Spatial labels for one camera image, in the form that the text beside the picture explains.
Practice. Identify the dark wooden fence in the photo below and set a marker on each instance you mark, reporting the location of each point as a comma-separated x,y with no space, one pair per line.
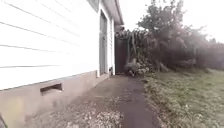
120,55

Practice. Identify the pile of cut logs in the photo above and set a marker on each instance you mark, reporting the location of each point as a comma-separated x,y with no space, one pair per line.
136,67

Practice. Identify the dark paved path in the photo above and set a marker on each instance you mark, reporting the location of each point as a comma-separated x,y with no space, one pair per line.
133,103

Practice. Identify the overgrown bushes and trees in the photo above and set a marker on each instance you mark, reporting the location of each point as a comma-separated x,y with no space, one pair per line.
173,43

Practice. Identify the white clapboard house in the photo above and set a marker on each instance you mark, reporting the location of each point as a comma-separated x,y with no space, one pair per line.
40,43

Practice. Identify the green grass lawn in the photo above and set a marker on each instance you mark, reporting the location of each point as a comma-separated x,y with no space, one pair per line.
190,96

